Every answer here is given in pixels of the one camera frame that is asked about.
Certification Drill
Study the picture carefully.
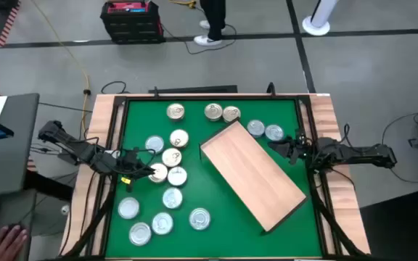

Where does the gold-lid blue salmon can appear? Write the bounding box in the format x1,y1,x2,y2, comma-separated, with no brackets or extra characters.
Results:
161,147,183,168
165,102,186,121
169,128,190,149
204,102,224,122
222,105,242,123
147,162,169,184

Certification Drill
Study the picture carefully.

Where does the person's hand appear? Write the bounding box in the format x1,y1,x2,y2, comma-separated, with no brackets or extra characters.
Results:
0,224,29,261

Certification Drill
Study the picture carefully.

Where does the person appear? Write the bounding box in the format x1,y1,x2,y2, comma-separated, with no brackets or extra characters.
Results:
193,0,228,47

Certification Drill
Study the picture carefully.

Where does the black floor cable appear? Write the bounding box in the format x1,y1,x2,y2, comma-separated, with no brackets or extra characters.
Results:
160,21,238,56
381,112,418,184

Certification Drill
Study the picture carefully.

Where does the black crate with red top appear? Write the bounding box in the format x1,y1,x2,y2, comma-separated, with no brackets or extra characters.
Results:
99,0,166,45

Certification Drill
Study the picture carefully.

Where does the green table mat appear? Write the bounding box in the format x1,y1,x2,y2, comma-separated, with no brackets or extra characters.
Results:
104,98,323,259

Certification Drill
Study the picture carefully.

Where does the yellow cable with plug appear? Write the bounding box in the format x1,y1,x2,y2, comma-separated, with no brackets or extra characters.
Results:
168,0,197,9

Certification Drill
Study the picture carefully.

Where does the black table frame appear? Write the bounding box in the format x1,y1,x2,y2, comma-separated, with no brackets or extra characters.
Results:
63,92,369,261

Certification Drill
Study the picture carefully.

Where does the white pole with round base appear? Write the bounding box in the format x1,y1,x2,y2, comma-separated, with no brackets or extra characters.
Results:
301,0,339,37

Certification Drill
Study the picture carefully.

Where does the long yellow cable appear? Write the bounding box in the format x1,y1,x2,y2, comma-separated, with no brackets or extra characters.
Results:
30,0,92,137

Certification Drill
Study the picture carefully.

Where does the black floor mat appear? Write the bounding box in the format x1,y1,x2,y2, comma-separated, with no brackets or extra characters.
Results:
359,191,418,261

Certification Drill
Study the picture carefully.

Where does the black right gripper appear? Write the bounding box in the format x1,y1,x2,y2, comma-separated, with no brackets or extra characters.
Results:
267,134,314,166

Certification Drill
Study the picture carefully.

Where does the long black bar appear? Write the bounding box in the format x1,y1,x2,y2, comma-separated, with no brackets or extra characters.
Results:
147,85,239,94

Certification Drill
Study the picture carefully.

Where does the white-lid seafood can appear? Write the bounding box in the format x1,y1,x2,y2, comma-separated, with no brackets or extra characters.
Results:
167,166,188,187

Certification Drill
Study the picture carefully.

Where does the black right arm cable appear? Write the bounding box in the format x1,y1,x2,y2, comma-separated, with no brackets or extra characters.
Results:
341,123,353,146

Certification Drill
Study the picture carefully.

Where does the silver-lid teal seafood can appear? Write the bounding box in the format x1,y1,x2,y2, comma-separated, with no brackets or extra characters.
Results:
264,124,285,142

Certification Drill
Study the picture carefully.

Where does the wooden board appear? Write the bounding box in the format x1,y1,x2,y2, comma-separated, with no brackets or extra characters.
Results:
198,119,308,236

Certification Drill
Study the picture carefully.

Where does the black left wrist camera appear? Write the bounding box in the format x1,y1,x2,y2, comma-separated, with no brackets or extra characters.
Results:
124,146,140,161

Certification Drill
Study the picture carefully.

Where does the grey desk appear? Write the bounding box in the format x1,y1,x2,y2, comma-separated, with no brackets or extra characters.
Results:
0,93,41,261

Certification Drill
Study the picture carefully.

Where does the coiled black cable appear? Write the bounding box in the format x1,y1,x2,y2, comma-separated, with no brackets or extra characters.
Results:
100,80,128,95

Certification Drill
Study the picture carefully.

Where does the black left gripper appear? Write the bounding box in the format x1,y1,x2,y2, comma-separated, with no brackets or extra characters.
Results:
116,154,157,194

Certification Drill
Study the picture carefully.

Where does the silver-lid blue-white seafood can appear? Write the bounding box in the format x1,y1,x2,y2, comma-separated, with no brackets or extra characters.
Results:
246,119,266,138

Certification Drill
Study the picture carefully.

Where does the thin black cable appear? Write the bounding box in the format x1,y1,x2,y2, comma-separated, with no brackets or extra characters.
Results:
37,102,94,113

